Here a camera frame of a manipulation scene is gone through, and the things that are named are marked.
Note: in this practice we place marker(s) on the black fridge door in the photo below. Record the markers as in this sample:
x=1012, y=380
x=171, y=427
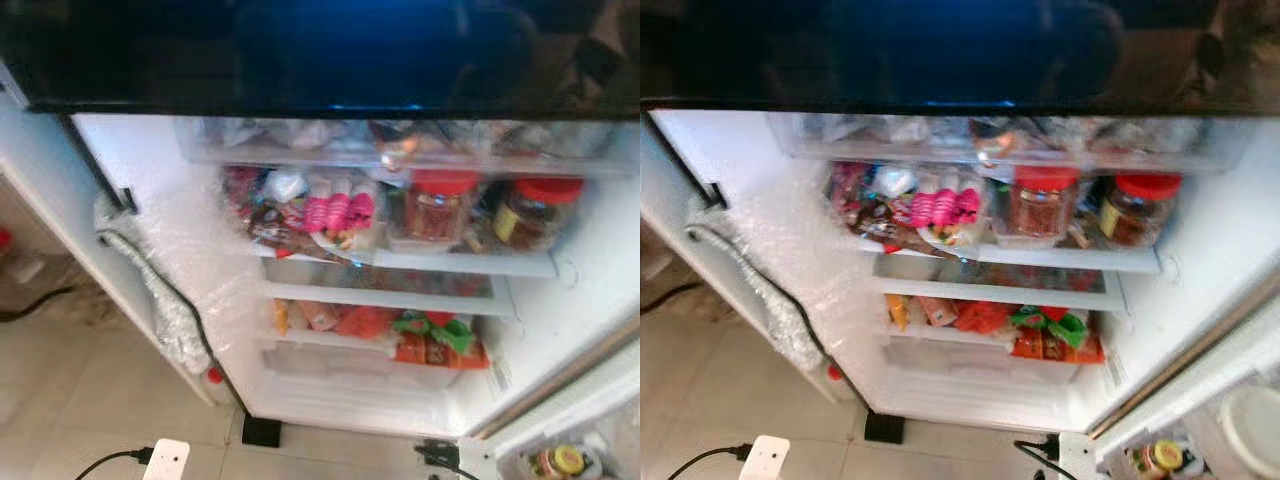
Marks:
x=1200, y=370
x=590, y=390

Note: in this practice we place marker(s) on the white fridge shelf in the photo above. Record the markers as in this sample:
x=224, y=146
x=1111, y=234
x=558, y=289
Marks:
x=1060, y=258
x=450, y=263

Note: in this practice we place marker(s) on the clear fridge drawer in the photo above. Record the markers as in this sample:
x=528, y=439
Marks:
x=300, y=140
x=900, y=135

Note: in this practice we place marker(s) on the black fridge foot block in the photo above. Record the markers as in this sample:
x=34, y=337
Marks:
x=885, y=428
x=262, y=431

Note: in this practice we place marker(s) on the white fridge crisper drawer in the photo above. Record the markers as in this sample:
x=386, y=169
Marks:
x=340, y=365
x=960, y=362

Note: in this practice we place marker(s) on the black fridge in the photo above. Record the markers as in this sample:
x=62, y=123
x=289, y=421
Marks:
x=300, y=50
x=950, y=50

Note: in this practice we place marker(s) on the red lid jar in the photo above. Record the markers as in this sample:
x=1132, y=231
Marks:
x=1140, y=210
x=440, y=210
x=1042, y=205
x=540, y=215

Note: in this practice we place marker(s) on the clear bubble wrap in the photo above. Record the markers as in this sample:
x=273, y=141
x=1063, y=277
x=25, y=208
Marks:
x=165, y=300
x=770, y=300

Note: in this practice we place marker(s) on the green red snack bag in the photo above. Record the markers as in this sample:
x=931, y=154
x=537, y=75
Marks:
x=435, y=330
x=1050, y=325

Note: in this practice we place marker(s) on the orange boxed pack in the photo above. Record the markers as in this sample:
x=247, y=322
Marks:
x=1060, y=353
x=440, y=358

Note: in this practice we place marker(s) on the small red white bottle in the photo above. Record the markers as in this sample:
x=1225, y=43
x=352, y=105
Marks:
x=834, y=371
x=213, y=376

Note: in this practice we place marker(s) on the yellow lid jar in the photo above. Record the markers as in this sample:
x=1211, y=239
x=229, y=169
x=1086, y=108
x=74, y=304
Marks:
x=1160, y=458
x=565, y=462

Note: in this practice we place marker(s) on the brown snack packet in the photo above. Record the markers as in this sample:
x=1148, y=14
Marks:
x=285, y=235
x=890, y=230

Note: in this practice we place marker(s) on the white plastic bag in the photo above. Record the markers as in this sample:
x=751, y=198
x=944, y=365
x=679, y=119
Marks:
x=285, y=185
x=893, y=181

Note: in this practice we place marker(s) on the yellow packet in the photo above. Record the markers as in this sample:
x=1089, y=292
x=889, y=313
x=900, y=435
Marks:
x=896, y=312
x=282, y=318

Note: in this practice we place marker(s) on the red orange bag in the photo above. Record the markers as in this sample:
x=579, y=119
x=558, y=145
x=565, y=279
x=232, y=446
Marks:
x=365, y=320
x=982, y=317

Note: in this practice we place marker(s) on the pink snack pack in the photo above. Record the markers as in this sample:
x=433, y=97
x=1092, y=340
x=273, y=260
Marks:
x=945, y=208
x=340, y=212

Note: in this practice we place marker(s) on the small orange packet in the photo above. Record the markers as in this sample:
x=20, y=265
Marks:
x=320, y=316
x=935, y=312

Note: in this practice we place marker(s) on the white round lid container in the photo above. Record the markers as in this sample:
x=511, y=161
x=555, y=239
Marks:
x=1250, y=425

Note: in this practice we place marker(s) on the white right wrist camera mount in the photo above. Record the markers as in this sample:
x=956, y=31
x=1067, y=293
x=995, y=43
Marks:
x=478, y=460
x=1075, y=458

